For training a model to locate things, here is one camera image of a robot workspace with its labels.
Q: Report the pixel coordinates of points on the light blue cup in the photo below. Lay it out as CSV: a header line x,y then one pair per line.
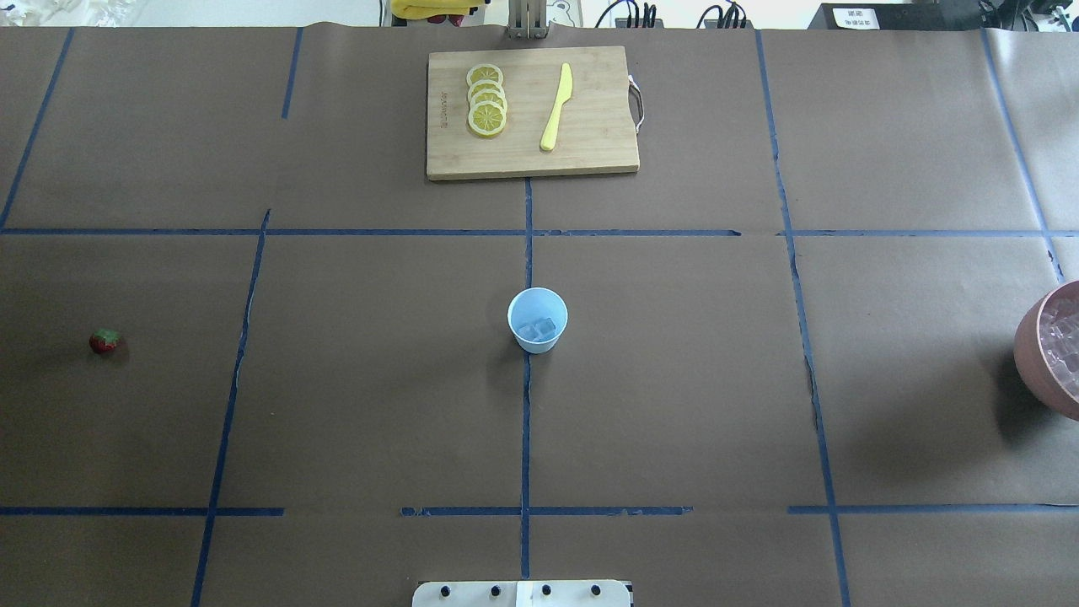
x,y
537,318

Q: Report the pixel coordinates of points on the black power strip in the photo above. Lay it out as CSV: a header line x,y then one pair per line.
x,y
905,16

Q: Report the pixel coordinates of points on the crumpled clear plastic bags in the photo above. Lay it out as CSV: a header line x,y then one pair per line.
x,y
70,13

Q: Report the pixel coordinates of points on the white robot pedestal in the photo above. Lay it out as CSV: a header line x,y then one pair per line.
x,y
572,592

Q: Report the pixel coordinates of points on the pink bowl of ice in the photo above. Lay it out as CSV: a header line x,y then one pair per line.
x,y
1045,350

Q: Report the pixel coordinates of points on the yellow plastic knife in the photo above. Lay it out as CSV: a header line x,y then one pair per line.
x,y
564,92

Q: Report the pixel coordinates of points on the yellow cloth bag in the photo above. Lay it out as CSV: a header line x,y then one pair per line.
x,y
455,11

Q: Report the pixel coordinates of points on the lemon slice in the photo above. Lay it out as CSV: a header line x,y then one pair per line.
x,y
484,85
484,73
488,103
487,122

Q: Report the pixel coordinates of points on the red strawberry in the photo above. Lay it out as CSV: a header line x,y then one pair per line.
x,y
104,340

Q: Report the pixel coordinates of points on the bamboo cutting board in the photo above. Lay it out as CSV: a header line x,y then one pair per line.
x,y
597,134

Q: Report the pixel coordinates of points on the clear ice cube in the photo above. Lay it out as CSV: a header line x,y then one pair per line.
x,y
548,327
529,332

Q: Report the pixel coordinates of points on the aluminium frame post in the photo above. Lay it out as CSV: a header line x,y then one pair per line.
x,y
527,20

